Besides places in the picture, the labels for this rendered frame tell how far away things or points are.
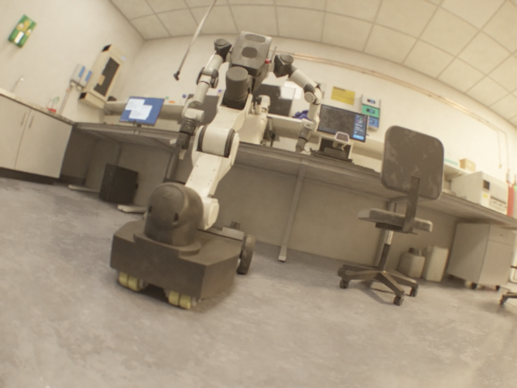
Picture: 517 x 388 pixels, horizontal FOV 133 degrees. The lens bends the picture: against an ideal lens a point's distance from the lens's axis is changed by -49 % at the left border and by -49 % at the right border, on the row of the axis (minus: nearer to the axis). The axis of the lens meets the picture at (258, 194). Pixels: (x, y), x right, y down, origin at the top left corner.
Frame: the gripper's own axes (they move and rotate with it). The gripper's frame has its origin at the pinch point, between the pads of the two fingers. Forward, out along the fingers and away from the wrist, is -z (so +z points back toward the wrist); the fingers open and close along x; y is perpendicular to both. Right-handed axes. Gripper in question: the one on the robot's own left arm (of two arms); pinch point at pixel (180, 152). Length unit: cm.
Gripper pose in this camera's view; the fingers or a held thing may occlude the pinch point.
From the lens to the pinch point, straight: 127.1
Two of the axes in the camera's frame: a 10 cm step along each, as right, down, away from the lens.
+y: -9.7, -2.5, -0.8
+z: 2.4, -9.7, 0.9
